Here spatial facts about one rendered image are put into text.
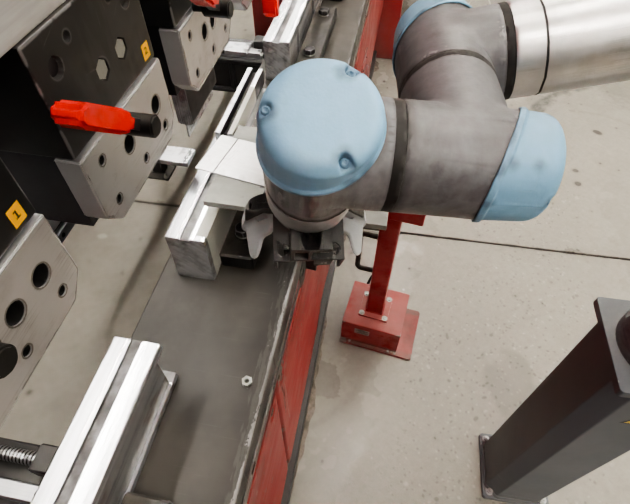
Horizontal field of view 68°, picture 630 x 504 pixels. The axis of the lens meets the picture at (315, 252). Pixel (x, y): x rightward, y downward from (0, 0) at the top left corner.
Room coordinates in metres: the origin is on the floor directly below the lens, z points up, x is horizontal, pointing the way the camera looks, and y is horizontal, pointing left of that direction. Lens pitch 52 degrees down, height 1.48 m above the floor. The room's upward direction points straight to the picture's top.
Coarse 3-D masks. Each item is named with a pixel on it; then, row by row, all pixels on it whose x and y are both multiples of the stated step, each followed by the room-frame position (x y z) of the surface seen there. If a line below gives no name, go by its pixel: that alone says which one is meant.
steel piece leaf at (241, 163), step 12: (240, 144) 0.60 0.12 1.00; (252, 144) 0.60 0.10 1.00; (228, 156) 0.57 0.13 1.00; (240, 156) 0.57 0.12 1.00; (252, 156) 0.57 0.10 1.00; (216, 168) 0.54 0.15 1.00; (228, 168) 0.54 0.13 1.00; (240, 168) 0.54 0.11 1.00; (252, 168) 0.54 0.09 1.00; (240, 180) 0.52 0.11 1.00; (252, 180) 0.52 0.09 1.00
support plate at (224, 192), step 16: (240, 128) 0.64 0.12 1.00; (256, 128) 0.64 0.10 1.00; (224, 176) 0.53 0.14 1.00; (208, 192) 0.49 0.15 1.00; (224, 192) 0.49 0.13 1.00; (240, 192) 0.49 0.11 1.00; (256, 192) 0.49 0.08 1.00; (224, 208) 0.47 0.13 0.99; (240, 208) 0.46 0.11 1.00; (368, 224) 0.43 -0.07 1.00; (384, 224) 0.43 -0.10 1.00
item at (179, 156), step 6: (168, 150) 0.58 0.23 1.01; (174, 150) 0.58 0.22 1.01; (180, 150) 0.58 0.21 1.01; (186, 150) 0.58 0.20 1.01; (192, 150) 0.58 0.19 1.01; (162, 156) 0.57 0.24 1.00; (168, 156) 0.57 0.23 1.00; (174, 156) 0.57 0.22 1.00; (180, 156) 0.57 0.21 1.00; (186, 156) 0.57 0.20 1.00; (192, 156) 0.57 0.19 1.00; (162, 162) 0.56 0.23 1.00; (168, 162) 0.56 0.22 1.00; (174, 162) 0.55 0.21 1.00; (180, 162) 0.55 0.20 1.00; (186, 162) 0.55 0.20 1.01
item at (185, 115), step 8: (208, 80) 0.59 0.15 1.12; (208, 88) 0.58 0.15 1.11; (176, 96) 0.52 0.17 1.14; (184, 96) 0.52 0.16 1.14; (192, 96) 0.53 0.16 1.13; (200, 96) 0.55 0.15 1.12; (208, 96) 0.60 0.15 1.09; (176, 104) 0.52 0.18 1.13; (184, 104) 0.52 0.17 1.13; (192, 104) 0.53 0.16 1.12; (200, 104) 0.55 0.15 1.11; (176, 112) 0.52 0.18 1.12; (184, 112) 0.52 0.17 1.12; (192, 112) 0.52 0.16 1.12; (200, 112) 0.56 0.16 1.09; (184, 120) 0.52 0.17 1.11; (192, 120) 0.52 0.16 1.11; (192, 128) 0.53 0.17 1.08
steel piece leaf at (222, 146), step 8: (224, 136) 0.62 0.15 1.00; (216, 144) 0.60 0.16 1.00; (224, 144) 0.60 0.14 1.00; (232, 144) 0.60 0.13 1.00; (208, 152) 0.58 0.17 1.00; (216, 152) 0.58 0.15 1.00; (224, 152) 0.58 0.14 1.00; (208, 160) 0.56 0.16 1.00; (216, 160) 0.56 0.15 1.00; (200, 168) 0.54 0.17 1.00; (208, 168) 0.54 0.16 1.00
